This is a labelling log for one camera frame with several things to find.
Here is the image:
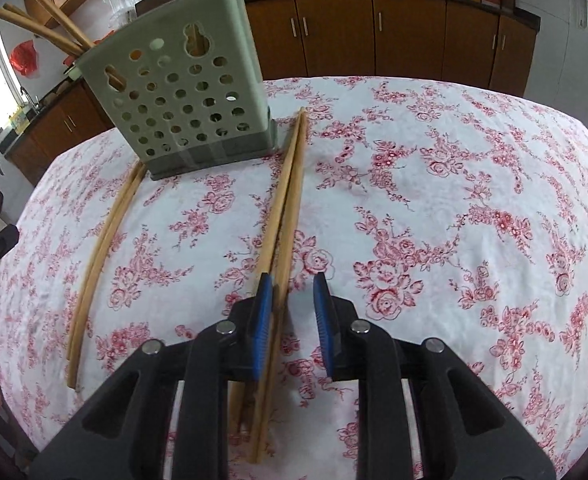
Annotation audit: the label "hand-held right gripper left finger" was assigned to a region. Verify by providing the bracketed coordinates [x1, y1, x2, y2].
[26, 272, 275, 480]

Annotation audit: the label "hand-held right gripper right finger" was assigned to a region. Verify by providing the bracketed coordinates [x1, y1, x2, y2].
[313, 274, 557, 480]

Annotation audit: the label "wooden chopstick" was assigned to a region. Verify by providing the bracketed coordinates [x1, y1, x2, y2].
[20, 0, 95, 48]
[66, 162, 142, 363]
[68, 165, 149, 391]
[229, 107, 307, 433]
[0, 7, 82, 57]
[248, 112, 309, 465]
[2, 2, 84, 53]

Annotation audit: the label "green perforated utensil holder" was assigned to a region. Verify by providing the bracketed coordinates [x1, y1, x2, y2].
[71, 0, 279, 182]

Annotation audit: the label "red floral tablecloth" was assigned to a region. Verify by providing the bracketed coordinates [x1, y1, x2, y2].
[0, 76, 588, 480]

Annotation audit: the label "red plastic bag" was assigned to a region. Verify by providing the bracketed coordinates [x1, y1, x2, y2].
[10, 40, 40, 78]

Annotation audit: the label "wooden lower cabinets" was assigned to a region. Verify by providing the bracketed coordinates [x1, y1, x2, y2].
[4, 0, 542, 188]

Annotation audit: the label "black kitchen countertop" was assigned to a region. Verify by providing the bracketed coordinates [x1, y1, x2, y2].
[0, 0, 542, 158]

